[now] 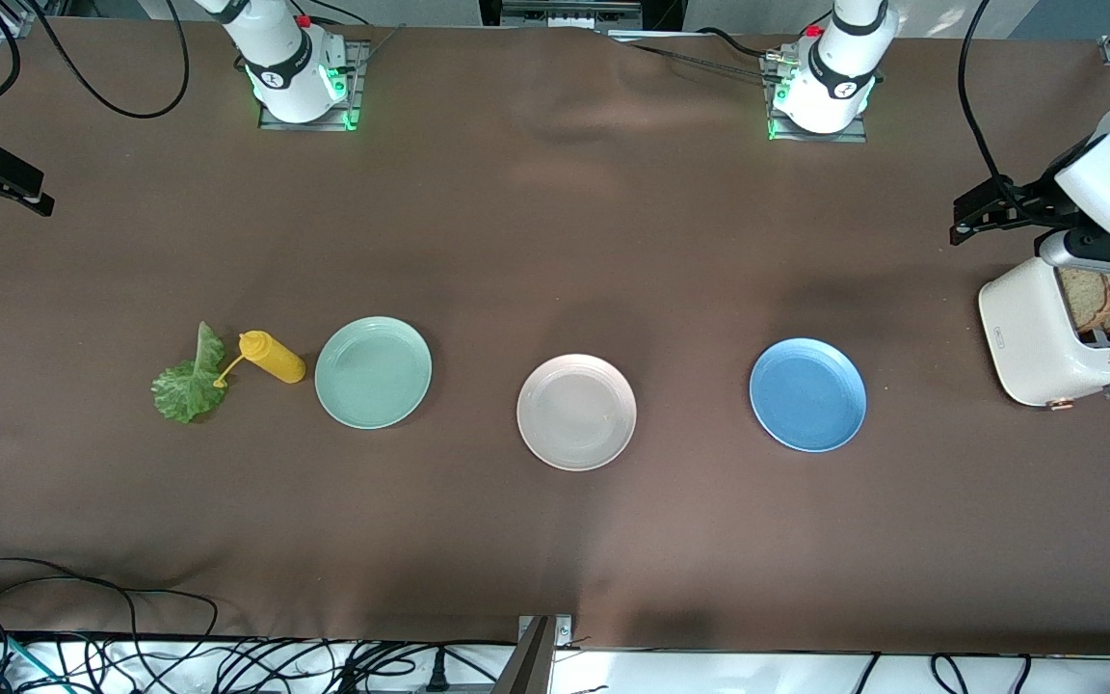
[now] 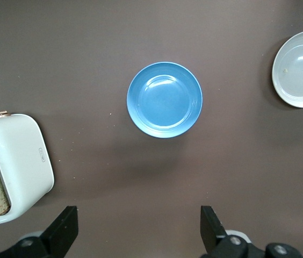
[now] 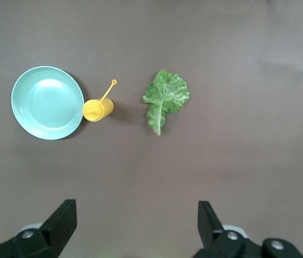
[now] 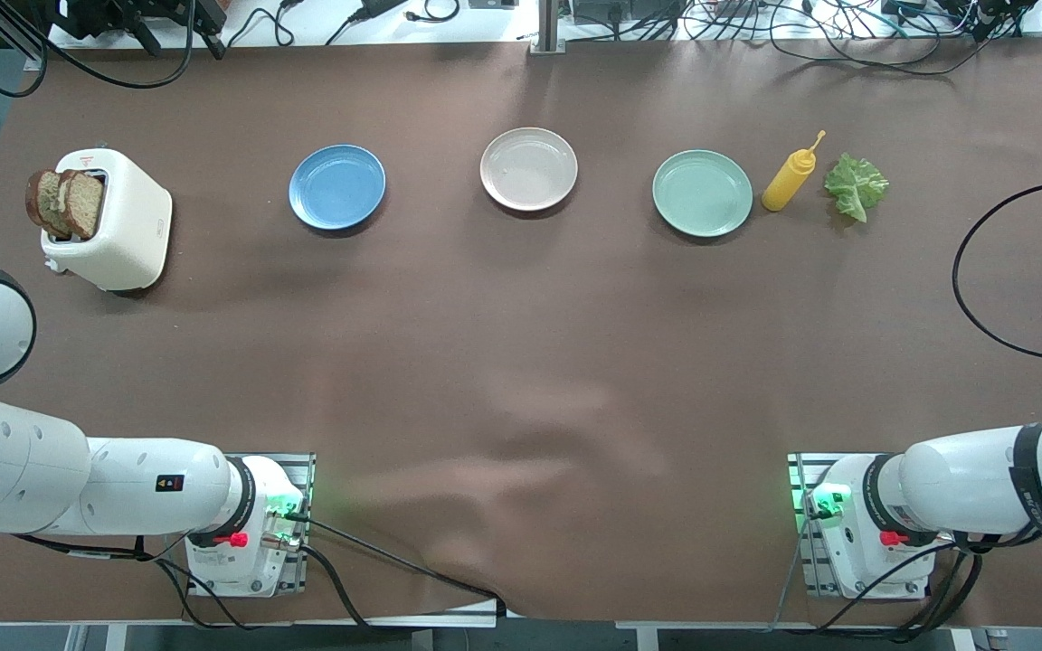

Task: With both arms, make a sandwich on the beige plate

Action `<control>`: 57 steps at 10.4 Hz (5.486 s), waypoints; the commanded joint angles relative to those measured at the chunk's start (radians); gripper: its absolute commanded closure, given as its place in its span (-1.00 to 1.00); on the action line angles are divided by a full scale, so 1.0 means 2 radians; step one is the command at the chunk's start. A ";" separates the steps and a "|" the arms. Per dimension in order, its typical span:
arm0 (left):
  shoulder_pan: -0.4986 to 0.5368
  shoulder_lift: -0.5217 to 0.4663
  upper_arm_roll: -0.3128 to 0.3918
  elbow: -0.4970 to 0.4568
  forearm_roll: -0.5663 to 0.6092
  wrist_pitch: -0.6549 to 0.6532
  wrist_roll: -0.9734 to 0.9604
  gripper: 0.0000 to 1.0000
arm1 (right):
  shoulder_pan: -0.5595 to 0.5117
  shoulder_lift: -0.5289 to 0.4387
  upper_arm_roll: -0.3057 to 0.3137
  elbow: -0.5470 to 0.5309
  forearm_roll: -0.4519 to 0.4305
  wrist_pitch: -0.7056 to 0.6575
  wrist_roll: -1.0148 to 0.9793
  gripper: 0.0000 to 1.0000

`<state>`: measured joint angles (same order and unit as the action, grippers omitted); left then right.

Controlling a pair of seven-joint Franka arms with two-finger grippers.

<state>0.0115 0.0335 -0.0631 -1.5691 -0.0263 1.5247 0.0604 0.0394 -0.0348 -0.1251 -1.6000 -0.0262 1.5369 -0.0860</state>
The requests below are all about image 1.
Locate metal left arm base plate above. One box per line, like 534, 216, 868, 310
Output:
767, 50, 870, 144

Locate yellow mustard squeeze bottle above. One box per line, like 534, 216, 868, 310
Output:
213, 330, 307, 389

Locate green lettuce leaf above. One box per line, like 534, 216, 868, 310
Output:
150, 321, 228, 425

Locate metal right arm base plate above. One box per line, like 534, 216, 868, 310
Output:
258, 40, 365, 132

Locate black base supply cable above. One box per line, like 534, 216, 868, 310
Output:
608, 27, 811, 83

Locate thin grey cable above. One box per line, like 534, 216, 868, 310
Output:
348, 24, 409, 73

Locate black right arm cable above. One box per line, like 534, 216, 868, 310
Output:
0, 0, 192, 120

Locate brown table cloth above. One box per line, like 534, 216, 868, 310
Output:
0, 14, 1110, 658

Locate beige plate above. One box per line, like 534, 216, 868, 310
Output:
516, 353, 638, 472

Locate blue plate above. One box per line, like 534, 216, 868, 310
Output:
749, 337, 869, 454

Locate pale green plate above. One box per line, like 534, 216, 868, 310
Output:
314, 316, 434, 431

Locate aluminium profile post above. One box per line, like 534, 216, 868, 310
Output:
511, 613, 575, 694

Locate white toaster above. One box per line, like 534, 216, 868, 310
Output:
977, 255, 1110, 414

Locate grey power strip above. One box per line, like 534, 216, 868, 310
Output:
500, 0, 645, 30

